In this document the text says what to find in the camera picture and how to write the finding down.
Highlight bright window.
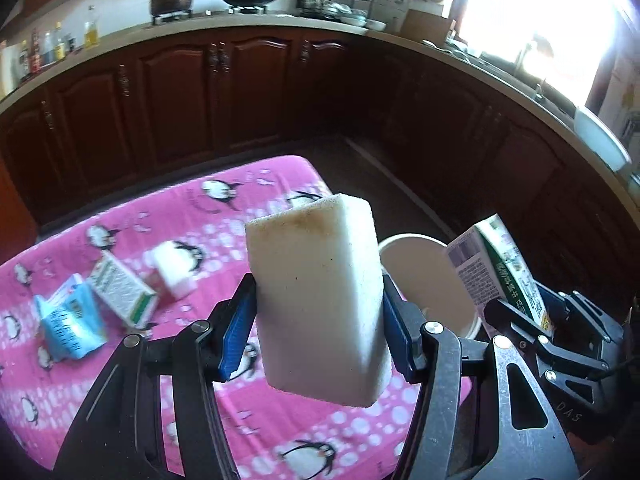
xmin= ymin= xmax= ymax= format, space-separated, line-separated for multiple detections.
xmin=460 ymin=0 xmax=621 ymax=106

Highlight white plastic basin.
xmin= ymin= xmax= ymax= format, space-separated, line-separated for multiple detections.
xmin=572 ymin=106 xmax=633 ymax=172

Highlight gas stove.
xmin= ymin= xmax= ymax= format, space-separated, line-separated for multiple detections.
xmin=152 ymin=5 xmax=273 ymax=26

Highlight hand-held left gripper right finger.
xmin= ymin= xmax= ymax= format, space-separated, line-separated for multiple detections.
xmin=381 ymin=274 xmax=581 ymax=480

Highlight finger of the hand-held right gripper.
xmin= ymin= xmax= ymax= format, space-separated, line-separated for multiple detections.
xmin=536 ymin=282 xmax=625 ymax=351
xmin=482 ymin=298 xmax=611 ymax=383

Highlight green and white drink carton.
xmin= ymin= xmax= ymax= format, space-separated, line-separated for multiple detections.
xmin=446 ymin=213 xmax=556 ymax=336

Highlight beige kitchen countertop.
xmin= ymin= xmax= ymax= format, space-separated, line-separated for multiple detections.
xmin=0 ymin=12 xmax=640 ymax=196

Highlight large white sponge block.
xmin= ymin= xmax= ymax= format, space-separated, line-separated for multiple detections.
xmin=244 ymin=195 xmax=393 ymax=407

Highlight small white sponge block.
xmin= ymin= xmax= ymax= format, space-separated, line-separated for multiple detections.
xmin=152 ymin=241 xmax=206 ymax=301

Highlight green and white small box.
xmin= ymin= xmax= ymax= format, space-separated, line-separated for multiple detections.
xmin=87 ymin=251 xmax=160 ymax=331

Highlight light blue packet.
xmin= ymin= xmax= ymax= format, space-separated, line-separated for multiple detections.
xmin=34 ymin=273 xmax=108 ymax=361

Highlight pink penguin print blanket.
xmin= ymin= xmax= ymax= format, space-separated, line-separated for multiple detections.
xmin=0 ymin=155 xmax=473 ymax=480

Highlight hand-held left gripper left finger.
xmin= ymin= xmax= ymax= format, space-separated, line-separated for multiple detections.
xmin=52 ymin=272 xmax=258 ymax=480

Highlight cooking oil bottle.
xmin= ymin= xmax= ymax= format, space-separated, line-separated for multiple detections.
xmin=84 ymin=5 xmax=100 ymax=50

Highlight white paper cup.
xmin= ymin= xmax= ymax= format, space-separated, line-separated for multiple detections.
xmin=377 ymin=232 xmax=483 ymax=341

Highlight dark wooden kitchen cabinets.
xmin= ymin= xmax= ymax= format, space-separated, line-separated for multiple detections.
xmin=0 ymin=30 xmax=640 ymax=311

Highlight cardboard box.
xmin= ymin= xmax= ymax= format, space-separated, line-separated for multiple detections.
xmin=400 ymin=9 xmax=456 ymax=43

